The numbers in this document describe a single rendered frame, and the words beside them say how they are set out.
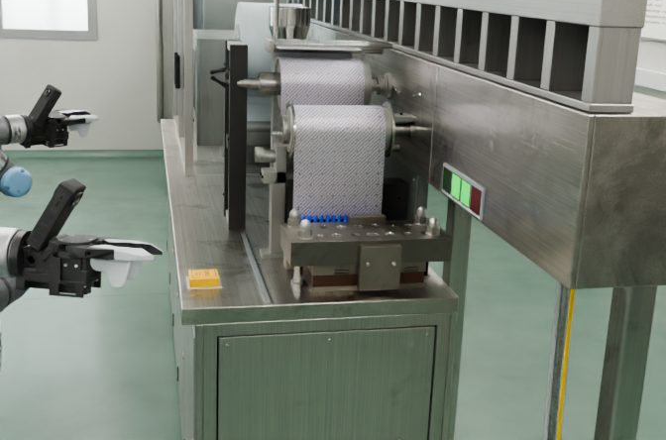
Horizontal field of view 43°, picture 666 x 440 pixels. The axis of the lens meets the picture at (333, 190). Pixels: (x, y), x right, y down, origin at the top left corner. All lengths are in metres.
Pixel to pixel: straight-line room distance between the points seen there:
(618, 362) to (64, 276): 1.00
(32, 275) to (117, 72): 6.39
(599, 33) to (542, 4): 0.20
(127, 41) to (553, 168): 6.36
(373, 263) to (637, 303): 0.66
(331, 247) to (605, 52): 0.87
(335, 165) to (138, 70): 5.60
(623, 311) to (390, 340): 0.64
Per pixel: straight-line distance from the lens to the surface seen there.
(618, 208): 1.49
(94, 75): 7.70
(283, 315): 1.99
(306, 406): 2.10
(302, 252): 2.00
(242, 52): 2.42
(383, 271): 2.04
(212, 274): 2.09
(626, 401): 1.74
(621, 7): 1.44
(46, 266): 1.34
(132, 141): 7.77
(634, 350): 1.70
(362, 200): 2.21
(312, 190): 2.17
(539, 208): 1.58
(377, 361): 2.09
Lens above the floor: 1.64
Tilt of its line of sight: 14 degrees down
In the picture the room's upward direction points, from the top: 2 degrees clockwise
